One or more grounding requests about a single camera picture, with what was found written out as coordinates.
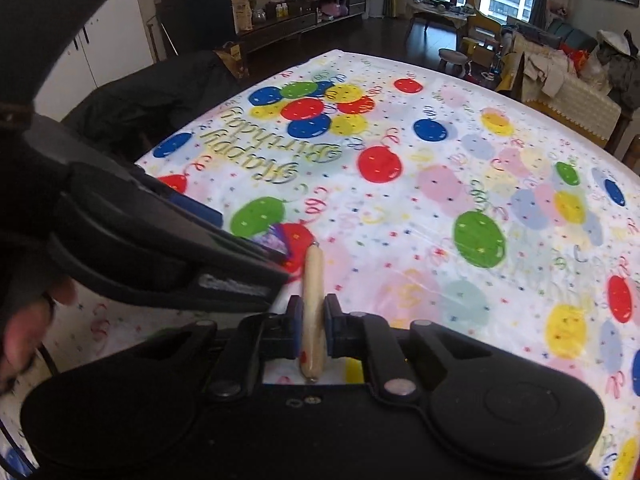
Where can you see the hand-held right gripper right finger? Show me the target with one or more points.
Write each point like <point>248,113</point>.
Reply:
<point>330,322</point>

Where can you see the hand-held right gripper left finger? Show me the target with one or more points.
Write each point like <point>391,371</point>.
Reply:
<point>296,322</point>

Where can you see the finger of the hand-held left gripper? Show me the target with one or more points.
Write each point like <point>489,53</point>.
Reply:
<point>150,230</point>
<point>200,210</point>

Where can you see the sausage stick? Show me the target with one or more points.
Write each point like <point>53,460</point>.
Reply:
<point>312,285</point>

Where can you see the purple candy packet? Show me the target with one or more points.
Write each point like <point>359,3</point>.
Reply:
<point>274,241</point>

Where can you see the person's left forearm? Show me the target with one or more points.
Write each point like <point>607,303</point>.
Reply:
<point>50,20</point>

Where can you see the person's left hand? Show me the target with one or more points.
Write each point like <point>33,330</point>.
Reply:
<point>25,340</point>

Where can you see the black jacket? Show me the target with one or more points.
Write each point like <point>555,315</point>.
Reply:
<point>150,100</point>

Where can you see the balloon print tablecloth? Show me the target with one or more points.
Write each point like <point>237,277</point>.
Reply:
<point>425,235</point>

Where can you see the brown paper bag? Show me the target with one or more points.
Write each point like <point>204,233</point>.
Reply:
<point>232,55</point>

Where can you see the white cabinet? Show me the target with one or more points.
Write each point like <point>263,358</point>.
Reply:
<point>115,45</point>

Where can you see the black appliance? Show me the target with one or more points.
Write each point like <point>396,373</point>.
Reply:
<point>200,10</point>

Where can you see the printed paper bag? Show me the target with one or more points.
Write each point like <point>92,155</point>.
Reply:
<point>241,12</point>

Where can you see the dark wooden television cabinet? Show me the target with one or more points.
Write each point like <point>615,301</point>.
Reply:
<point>290,22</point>

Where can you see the pink toy kettle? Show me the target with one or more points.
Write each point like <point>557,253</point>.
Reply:
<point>336,8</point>

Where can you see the grey round stool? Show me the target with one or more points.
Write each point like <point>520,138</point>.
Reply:
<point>452,55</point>

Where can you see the round coffee table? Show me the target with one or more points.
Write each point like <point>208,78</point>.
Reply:
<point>440,15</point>

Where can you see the sofa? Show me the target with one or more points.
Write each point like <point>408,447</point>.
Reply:
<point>575,100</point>

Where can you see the yellow wooden chair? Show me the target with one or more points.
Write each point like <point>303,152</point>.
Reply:
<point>480,25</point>

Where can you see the pile of clothes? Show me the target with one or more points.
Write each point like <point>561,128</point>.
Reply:
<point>615,60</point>

